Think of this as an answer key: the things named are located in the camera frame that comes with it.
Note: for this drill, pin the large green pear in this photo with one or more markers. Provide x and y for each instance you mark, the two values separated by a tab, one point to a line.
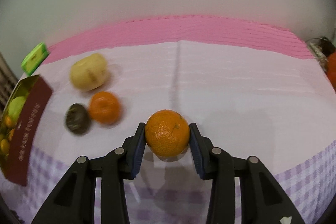
15	108

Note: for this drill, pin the orange mandarin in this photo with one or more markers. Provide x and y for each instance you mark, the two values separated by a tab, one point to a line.
105	108
167	133
8	122
5	146

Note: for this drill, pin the green tissue pack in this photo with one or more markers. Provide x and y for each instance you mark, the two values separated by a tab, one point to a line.
32	61

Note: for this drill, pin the dark passion fruit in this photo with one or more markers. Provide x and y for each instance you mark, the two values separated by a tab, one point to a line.
77	119

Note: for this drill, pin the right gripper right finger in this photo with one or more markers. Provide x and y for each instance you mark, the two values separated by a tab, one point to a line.
263	200

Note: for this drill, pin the pink purple checked tablecloth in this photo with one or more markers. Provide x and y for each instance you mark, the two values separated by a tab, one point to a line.
253	89

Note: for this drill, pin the orange mandarin top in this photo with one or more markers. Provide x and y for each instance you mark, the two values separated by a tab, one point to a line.
105	108

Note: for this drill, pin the pale yellow apple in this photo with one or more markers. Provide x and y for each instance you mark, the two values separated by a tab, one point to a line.
90	72

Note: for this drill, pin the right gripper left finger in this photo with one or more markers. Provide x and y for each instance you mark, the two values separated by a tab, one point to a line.
73	198

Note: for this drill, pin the beige patterned curtain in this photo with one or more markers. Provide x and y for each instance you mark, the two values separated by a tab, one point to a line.
8	82

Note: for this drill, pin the gold toffee tin box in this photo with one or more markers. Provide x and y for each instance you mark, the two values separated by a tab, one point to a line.
37	92

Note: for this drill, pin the orange plastic bag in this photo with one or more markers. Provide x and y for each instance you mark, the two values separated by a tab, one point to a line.
331	69

